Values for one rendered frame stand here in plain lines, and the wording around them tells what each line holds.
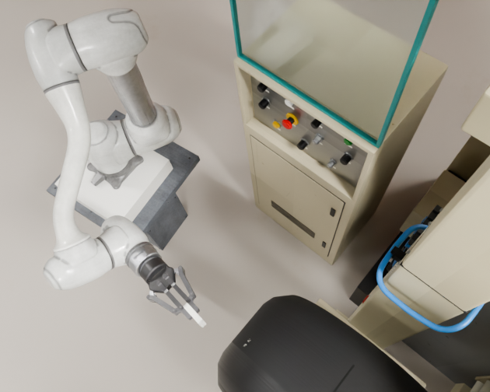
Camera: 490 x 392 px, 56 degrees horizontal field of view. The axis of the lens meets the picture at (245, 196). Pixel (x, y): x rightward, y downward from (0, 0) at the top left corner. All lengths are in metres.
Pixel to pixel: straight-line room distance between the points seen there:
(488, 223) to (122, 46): 1.03
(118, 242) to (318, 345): 0.63
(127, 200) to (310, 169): 0.77
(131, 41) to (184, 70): 1.90
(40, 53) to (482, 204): 1.13
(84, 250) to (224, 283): 1.35
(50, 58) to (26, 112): 2.08
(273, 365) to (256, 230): 1.63
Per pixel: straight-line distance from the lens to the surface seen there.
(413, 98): 1.51
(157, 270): 1.30
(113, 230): 1.37
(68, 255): 1.31
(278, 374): 1.03
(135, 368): 2.58
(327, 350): 1.02
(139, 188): 1.99
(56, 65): 1.36
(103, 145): 1.83
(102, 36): 1.33
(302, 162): 1.76
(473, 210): 0.59
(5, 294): 2.95
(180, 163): 2.09
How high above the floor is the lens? 2.46
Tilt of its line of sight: 66 degrees down
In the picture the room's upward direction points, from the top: 11 degrees counter-clockwise
